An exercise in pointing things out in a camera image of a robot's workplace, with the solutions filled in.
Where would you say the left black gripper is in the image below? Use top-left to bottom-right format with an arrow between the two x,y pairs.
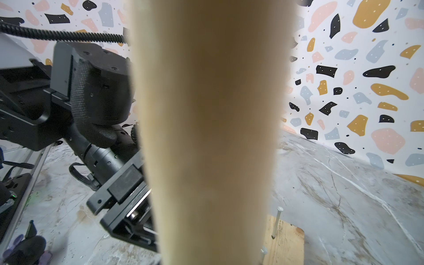
87,150 -> 158,252

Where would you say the wooden handle claw hammer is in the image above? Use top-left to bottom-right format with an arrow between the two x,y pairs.
128,1 -> 296,265

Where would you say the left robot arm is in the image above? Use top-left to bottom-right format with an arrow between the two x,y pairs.
1,35 -> 158,251

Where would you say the steel nail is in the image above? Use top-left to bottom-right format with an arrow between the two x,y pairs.
259,246 -> 268,265
271,206 -> 284,239

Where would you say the small dark clip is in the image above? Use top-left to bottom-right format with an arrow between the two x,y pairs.
1,220 -> 53,265

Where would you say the wooden block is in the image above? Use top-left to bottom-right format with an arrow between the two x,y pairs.
262,215 -> 305,265

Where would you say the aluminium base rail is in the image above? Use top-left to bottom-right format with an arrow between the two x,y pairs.
1,140 -> 54,253

